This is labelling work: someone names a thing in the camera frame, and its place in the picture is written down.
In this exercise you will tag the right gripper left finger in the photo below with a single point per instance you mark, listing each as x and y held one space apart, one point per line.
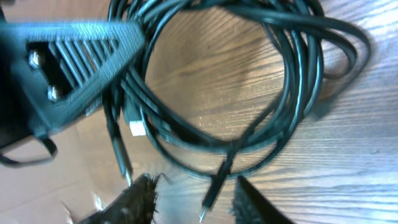
135 205

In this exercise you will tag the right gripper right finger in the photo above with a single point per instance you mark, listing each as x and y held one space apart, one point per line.
251 207

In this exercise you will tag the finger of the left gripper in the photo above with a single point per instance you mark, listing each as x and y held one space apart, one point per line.
54 71

